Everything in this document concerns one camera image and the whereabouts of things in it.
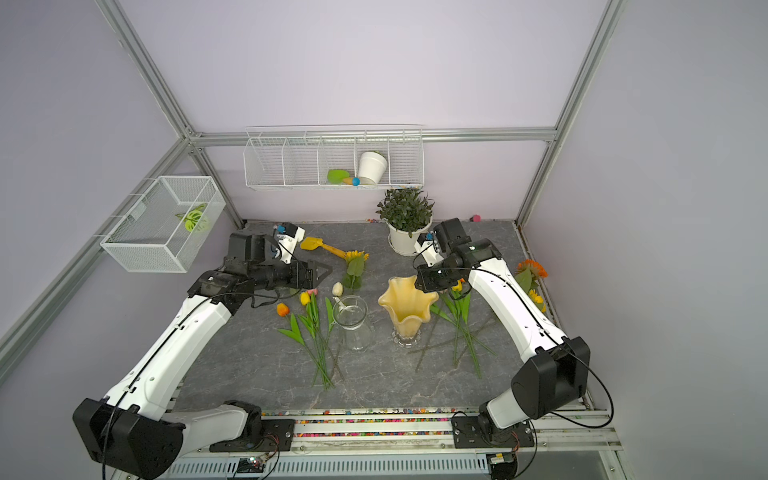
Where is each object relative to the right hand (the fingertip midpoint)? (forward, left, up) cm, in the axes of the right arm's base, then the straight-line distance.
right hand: (420, 281), depth 79 cm
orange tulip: (+1, +42, -18) cm, 46 cm away
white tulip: (+9, +26, -18) cm, 33 cm away
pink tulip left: (+7, +33, -17) cm, 38 cm away
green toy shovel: (+39, +26, +5) cm, 47 cm away
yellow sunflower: (+16, +20, -15) cm, 30 cm away
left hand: (0, +26, +7) cm, 27 cm away
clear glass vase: (-5, +19, -8) cm, 21 cm away
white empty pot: (+34, +13, +12) cm, 39 cm away
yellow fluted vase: (-3, +3, -8) cm, 9 cm away
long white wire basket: (+44, +27, +9) cm, 52 cm away
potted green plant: (+27, +3, 0) cm, 27 cm away
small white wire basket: (+14, +70, +7) cm, 72 cm away
